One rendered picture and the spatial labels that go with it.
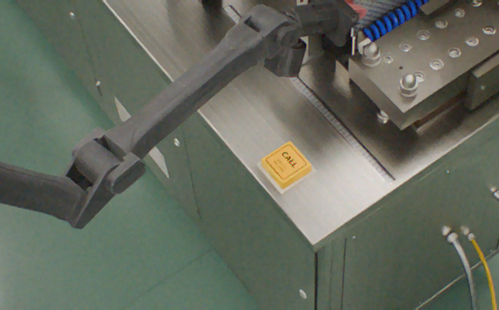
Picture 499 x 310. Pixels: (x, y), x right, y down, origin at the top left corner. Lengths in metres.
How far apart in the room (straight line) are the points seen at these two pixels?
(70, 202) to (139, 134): 0.16
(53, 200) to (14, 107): 1.67
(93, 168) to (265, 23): 0.39
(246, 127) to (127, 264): 0.99
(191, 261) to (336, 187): 1.02
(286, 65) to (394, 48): 0.24
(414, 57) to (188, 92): 0.49
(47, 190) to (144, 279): 1.33
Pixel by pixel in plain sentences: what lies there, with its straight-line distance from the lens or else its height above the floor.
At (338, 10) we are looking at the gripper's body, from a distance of 1.95.
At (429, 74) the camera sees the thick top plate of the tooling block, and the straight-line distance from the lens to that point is 2.02.
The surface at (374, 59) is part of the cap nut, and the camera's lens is 2.01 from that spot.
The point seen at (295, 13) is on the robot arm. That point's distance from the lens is 1.88.
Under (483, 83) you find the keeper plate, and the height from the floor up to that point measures 0.98.
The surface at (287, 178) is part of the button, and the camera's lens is 2.01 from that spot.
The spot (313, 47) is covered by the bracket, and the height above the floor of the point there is 0.93.
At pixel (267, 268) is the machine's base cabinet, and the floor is 0.42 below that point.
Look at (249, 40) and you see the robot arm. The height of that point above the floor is 1.23.
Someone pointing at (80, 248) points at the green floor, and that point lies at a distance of 3.04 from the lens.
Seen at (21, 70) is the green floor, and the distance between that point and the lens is 3.42.
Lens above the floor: 2.66
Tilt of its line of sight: 58 degrees down
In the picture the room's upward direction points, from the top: 6 degrees counter-clockwise
